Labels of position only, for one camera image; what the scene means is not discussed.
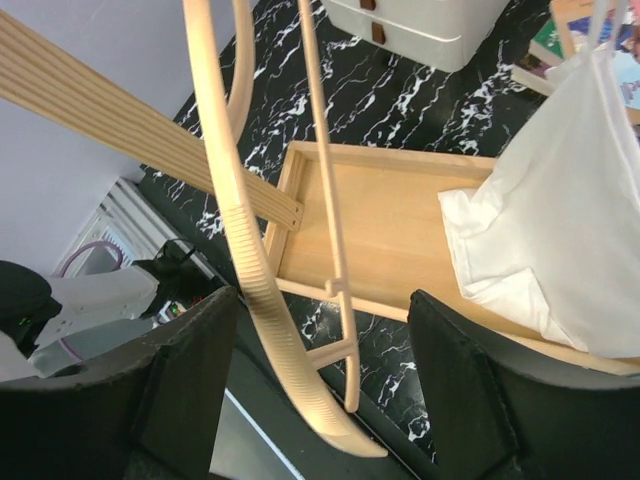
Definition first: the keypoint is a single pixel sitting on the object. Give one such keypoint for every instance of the white camisole top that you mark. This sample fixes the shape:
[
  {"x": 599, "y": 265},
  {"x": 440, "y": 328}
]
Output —
[{"x": 550, "y": 240}]

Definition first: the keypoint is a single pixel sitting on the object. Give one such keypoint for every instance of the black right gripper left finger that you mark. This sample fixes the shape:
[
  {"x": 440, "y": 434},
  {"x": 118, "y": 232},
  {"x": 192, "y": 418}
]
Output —
[{"x": 148, "y": 409}]

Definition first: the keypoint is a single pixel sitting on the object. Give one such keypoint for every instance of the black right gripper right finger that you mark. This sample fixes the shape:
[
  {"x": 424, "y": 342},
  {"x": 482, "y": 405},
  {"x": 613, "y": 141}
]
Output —
[{"x": 500, "y": 410}]

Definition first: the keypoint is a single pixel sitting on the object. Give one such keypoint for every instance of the wooden clothes rack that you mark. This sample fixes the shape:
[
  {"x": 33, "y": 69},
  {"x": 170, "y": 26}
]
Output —
[{"x": 392, "y": 227}]

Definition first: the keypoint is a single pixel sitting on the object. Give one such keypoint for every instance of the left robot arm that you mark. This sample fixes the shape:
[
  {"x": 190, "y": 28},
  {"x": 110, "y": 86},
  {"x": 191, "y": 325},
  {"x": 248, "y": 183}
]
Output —
[{"x": 37, "y": 311}]

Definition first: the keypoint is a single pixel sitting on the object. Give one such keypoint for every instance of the beige wooden hanger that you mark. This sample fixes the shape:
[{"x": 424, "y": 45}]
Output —
[{"x": 323, "y": 384}]

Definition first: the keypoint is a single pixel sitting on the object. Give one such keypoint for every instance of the white drawer unit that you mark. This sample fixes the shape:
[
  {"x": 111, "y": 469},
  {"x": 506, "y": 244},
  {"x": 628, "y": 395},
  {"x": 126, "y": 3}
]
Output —
[{"x": 444, "y": 35}]

